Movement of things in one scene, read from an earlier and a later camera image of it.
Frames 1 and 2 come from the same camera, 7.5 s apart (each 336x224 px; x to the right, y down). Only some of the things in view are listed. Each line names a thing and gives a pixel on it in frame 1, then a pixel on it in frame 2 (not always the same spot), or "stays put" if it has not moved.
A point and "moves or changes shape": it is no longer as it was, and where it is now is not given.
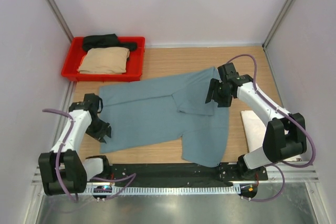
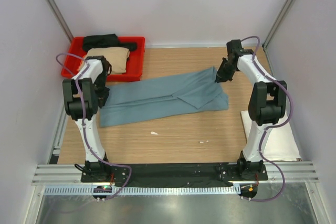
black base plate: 224,172 stays put
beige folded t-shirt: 108,60 stays put
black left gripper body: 97,129 → 103,92
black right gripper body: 219,94 → 226,71
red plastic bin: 134,70 stays put
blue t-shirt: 151,112 moves or changes shape
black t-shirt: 106,40 stays put
